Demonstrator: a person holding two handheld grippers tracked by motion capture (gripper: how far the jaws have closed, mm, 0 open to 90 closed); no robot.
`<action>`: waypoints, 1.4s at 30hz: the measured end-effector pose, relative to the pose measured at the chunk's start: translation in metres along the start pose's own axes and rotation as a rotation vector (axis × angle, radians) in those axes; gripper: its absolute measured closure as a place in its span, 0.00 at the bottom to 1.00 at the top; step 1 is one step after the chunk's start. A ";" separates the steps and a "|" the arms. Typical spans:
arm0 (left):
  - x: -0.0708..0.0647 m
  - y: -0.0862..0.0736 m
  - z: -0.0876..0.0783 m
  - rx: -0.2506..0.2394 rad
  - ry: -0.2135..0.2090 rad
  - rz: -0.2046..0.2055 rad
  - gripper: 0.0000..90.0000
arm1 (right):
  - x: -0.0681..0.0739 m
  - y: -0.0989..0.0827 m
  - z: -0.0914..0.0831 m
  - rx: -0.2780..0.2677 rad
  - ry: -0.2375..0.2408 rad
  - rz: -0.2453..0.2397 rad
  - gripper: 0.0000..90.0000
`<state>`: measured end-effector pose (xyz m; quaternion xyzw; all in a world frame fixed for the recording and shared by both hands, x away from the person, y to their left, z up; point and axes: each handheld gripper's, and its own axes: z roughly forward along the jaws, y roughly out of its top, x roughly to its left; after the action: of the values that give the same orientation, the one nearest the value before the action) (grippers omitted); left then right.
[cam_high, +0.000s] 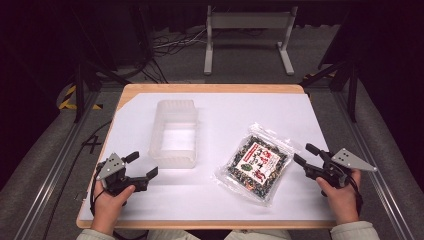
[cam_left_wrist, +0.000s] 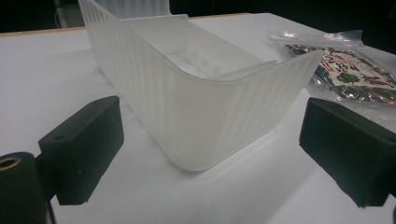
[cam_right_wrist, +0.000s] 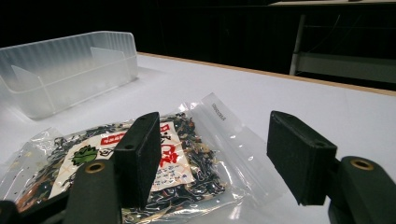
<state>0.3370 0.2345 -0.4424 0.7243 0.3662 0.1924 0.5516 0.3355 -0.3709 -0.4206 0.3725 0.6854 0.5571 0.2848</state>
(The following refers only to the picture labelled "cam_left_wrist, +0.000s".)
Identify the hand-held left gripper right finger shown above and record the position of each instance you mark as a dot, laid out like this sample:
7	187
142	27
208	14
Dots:
348	146

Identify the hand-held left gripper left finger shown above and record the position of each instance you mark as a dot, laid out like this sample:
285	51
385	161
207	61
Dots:
81	146

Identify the clear printed snack packet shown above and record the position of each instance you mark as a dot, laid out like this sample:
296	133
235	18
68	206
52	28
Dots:
348	71

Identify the translucent white plastic bin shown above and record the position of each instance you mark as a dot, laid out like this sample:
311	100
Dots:
174	93

